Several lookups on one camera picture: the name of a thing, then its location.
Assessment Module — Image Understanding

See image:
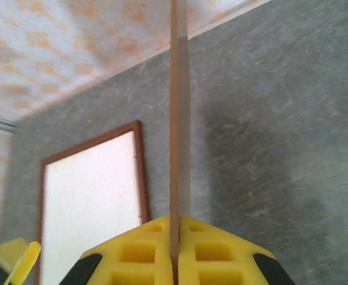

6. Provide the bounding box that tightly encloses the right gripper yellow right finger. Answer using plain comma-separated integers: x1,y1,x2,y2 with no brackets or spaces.
178,216,296,285

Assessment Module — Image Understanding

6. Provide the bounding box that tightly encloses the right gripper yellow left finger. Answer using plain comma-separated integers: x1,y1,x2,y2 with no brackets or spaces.
62,216,175,285

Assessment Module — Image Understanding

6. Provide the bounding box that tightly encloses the brown wooden picture frame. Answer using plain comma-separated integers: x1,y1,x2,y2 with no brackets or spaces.
37,119,151,285

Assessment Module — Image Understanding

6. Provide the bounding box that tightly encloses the brown fibreboard backing board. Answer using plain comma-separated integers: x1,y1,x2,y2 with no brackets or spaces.
169,0,192,259

